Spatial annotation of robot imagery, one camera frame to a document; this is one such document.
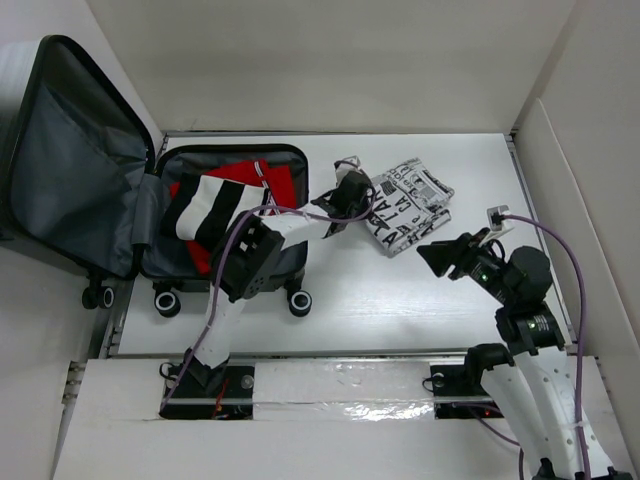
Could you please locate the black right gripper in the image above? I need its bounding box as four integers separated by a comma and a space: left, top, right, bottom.
415, 226, 515, 305

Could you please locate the newspaper print garment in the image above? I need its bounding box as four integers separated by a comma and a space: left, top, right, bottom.
367, 158, 455, 258

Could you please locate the black white striped garment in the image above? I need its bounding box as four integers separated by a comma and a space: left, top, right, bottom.
160, 174, 268, 251

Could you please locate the black white space suitcase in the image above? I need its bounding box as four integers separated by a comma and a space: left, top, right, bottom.
1, 35, 309, 318

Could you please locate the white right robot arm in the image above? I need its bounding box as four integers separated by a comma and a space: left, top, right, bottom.
417, 228, 632, 479

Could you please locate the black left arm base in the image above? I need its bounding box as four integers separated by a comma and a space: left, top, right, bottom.
159, 365, 255, 420

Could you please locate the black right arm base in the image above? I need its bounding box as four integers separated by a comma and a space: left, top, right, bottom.
422, 364, 503, 420

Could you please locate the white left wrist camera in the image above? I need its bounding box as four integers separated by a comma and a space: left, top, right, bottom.
334, 155, 361, 185

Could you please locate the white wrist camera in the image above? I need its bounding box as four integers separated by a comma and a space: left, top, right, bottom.
487, 205, 514, 240
334, 155, 361, 185

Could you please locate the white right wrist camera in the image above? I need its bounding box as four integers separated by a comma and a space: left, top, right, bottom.
487, 205, 514, 240

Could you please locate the aluminium mounting rail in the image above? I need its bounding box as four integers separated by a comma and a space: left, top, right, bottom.
161, 391, 492, 405

